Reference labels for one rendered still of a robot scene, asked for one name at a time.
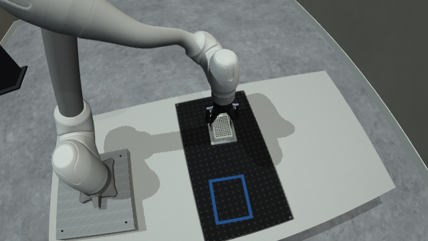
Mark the blue tape outline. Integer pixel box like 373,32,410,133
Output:
209,175,253,225

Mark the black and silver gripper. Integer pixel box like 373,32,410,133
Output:
205,101,239,132

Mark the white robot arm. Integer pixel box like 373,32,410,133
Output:
0,0,240,208

